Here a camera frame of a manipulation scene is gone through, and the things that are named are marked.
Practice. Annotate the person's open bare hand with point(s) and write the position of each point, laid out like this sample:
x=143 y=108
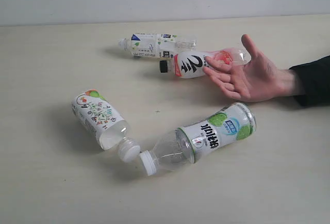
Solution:
x=258 y=80

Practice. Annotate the pink white black-cap bottle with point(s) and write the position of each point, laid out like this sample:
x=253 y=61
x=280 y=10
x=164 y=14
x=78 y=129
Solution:
x=189 y=64

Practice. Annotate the floral label white-cap bottle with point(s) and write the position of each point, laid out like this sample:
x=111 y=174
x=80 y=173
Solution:
x=105 y=124

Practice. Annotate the green lime label clear bottle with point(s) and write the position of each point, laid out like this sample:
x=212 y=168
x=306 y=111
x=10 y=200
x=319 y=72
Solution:
x=188 y=144

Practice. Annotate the white blue label clear bottle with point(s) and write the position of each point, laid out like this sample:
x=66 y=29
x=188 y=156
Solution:
x=157 y=45

